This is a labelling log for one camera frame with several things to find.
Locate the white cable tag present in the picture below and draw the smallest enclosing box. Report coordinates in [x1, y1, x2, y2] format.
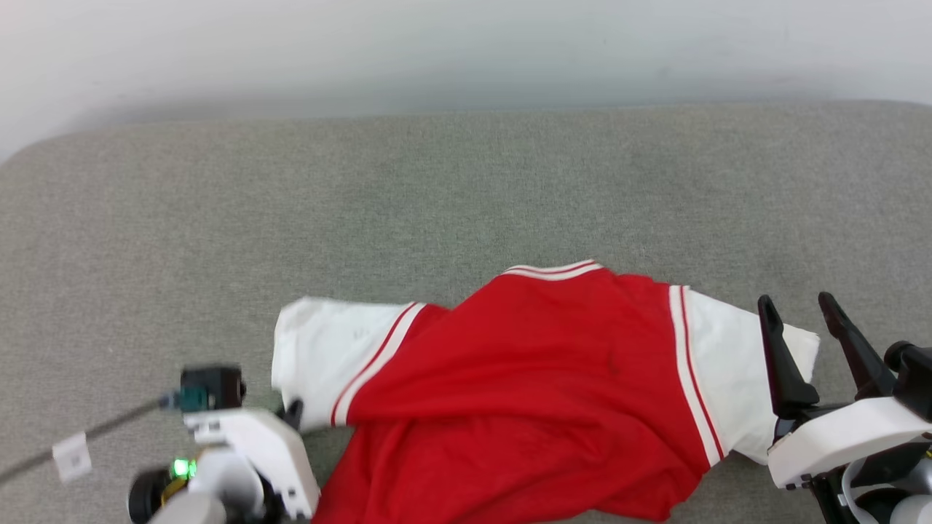
[52, 432, 94, 483]

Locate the thin black cable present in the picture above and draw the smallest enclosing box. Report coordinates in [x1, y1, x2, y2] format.
[0, 395, 183, 486]

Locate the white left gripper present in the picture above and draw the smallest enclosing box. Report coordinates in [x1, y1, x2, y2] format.
[183, 398, 322, 520]

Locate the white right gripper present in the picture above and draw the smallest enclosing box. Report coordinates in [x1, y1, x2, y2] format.
[757, 292, 932, 490]

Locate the red and white jersey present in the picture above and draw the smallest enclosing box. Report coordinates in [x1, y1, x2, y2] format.
[271, 259, 821, 524]

